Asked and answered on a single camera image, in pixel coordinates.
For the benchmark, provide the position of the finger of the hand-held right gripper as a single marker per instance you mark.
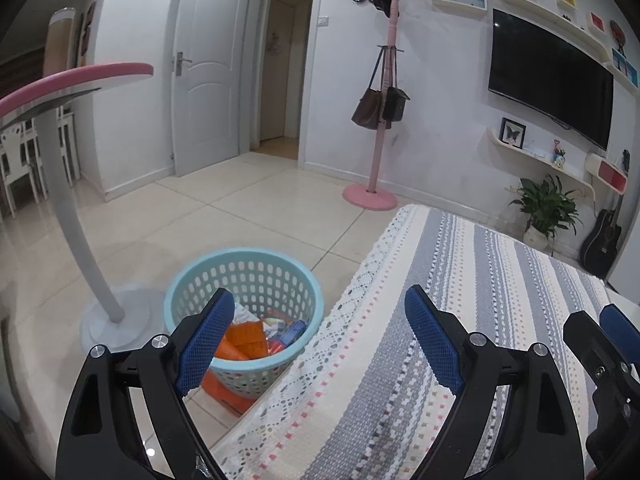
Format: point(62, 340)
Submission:
point(621, 322)
point(595, 350)

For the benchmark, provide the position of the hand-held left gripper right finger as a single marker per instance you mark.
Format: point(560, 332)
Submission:
point(435, 340)

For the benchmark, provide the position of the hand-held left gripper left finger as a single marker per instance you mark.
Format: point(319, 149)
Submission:
point(210, 345)

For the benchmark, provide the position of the orange snack packet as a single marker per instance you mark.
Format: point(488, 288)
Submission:
point(245, 337)

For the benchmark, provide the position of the white paper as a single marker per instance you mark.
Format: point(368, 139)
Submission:
point(246, 313)

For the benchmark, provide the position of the clear plastic bag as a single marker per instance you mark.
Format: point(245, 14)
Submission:
point(274, 322)

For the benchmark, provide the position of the colourful snack packet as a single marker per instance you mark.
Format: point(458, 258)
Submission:
point(292, 332)

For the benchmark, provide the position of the light blue plastic basket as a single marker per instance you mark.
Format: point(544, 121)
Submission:
point(280, 280)

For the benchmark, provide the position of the orange box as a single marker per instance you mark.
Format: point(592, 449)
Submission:
point(225, 395)

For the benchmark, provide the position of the black acoustic guitar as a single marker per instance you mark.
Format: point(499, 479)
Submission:
point(602, 245)

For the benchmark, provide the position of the striped woven tablecloth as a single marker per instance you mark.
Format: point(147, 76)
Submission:
point(500, 270)

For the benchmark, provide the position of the potted green plant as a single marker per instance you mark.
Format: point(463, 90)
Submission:
point(545, 205)

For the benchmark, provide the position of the small colourful figurine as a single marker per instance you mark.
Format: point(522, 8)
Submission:
point(559, 155)

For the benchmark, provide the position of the white curved lower shelf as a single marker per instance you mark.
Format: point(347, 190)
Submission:
point(540, 157)

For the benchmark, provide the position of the pink coat rack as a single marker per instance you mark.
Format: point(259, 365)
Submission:
point(377, 160)

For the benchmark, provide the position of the pink round side table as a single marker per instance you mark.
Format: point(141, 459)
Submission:
point(60, 160)

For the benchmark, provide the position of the black hanging bag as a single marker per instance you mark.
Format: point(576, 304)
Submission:
point(396, 105)

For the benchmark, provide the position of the brown hanging bag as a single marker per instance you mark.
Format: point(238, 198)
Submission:
point(367, 110)

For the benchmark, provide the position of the white dining chair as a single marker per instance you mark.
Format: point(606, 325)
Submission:
point(15, 160)
point(67, 140)

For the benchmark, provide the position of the white room door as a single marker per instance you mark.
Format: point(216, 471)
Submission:
point(210, 60)

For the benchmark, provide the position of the black red paddle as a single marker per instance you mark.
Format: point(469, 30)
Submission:
point(618, 34)

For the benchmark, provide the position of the white wavy upper shelf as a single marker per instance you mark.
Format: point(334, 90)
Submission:
point(550, 16)

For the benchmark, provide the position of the tall cylindrical floor appliance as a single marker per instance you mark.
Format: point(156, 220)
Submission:
point(60, 40)

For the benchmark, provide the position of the red fronted wall box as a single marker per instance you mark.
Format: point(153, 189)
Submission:
point(610, 176)

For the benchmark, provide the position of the black picture frame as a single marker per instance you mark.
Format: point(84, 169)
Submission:
point(513, 133)

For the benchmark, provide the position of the blue fronted wall box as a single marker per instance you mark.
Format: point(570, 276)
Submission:
point(625, 66)

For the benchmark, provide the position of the wall-mounted black television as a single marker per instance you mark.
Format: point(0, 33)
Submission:
point(550, 75)

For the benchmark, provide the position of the small red wall box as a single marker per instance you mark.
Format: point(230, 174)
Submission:
point(596, 22)

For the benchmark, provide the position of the framed wall picture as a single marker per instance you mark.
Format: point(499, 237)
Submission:
point(88, 30)

